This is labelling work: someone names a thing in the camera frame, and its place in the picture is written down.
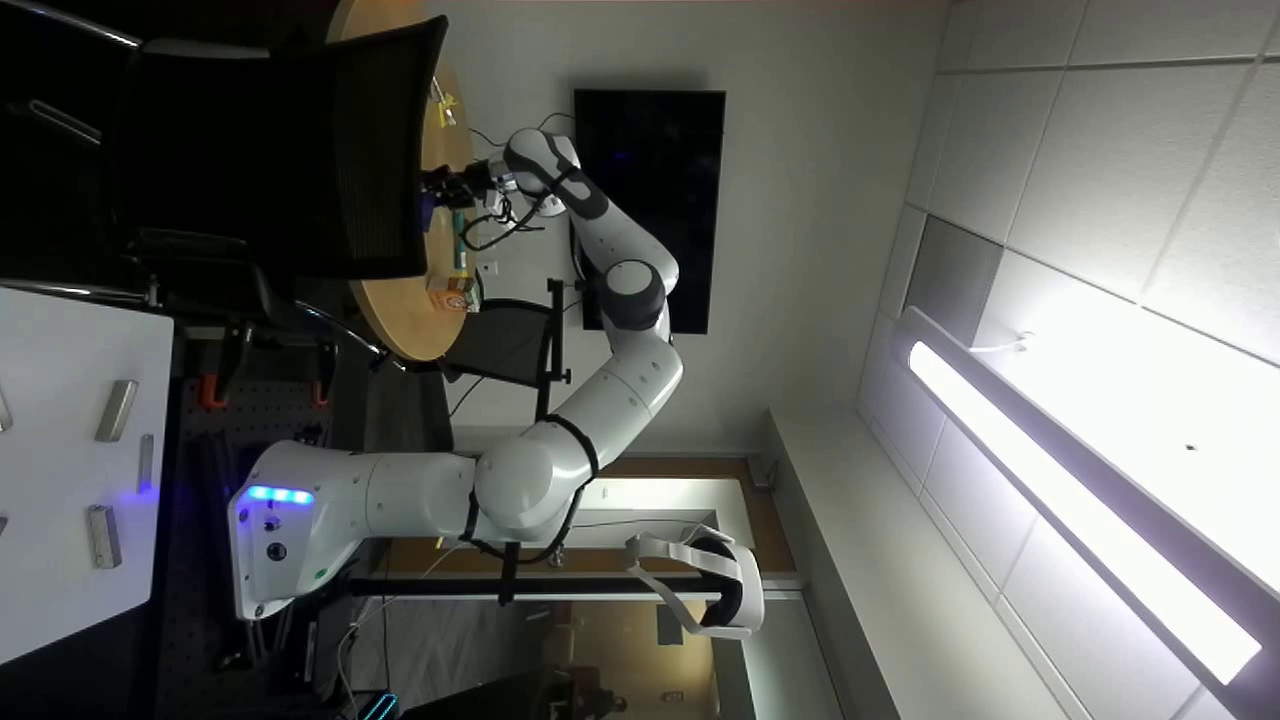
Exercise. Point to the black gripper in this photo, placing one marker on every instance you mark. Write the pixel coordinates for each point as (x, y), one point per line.
(471, 186)

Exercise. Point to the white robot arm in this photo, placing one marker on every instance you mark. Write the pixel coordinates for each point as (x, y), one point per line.
(306, 508)

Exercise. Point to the black mesh office chair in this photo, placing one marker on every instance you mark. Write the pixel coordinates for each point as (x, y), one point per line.
(303, 156)

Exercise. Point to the grey marker on side table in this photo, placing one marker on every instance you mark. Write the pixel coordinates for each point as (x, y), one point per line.
(100, 537)

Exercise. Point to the long ceiling light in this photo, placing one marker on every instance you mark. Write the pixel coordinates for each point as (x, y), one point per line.
(1189, 614)

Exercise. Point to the black wall monitor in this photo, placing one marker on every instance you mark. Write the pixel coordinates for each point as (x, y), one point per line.
(659, 156)

